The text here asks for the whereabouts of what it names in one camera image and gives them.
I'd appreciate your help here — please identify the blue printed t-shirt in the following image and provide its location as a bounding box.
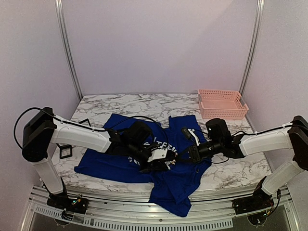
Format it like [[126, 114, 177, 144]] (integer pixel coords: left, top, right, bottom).
[[74, 113, 213, 218]]

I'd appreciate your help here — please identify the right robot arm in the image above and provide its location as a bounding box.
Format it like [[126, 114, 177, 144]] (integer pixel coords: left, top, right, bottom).
[[177, 115, 308, 210]]

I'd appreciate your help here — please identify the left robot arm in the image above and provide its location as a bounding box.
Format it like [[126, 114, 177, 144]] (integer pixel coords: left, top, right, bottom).
[[15, 107, 169, 209]]

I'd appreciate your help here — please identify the pink plastic basket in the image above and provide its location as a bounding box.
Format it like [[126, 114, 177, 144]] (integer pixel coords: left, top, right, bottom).
[[198, 89, 249, 120]]

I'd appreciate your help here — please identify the far black display box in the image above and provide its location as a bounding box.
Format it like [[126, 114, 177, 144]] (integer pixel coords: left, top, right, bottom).
[[78, 118, 91, 127]]

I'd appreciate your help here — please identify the black display box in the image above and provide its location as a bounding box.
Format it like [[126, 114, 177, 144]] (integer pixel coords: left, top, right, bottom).
[[56, 143, 73, 159], [78, 118, 91, 127]]

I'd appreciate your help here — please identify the near black display box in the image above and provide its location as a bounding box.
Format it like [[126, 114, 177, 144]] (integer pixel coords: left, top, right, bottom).
[[56, 143, 73, 159]]

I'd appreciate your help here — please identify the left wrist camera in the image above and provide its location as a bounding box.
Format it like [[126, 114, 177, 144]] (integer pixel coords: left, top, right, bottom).
[[147, 148, 175, 163]]

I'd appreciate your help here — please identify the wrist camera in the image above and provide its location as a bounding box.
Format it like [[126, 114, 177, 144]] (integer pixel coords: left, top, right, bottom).
[[181, 127, 200, 146], [147, 148, 175, 163]]

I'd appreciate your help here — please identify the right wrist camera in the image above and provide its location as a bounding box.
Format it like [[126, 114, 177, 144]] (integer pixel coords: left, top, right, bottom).
[[181, 127, 200, 146]]

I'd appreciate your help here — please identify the aluminium front rail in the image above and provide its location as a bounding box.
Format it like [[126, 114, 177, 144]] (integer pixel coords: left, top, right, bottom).
[[21, 186, 300, 231]]

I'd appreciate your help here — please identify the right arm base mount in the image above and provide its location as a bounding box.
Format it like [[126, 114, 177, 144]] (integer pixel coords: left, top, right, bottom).
[[232, 189, 281, 217]]

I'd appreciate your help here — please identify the right aluminium frame post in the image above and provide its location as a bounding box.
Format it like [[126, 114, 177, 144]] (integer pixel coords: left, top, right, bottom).
[[239, 0, 265, 97]]

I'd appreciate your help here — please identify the aluminium frame post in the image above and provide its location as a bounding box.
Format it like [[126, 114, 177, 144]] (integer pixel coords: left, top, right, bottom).
[[54, 0, 83, 101], [239, 0, 265, 97]]

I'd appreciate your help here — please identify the left aluminium frame post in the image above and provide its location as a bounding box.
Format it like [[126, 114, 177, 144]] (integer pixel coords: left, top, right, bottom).
[[54, 0, 83, 101]]

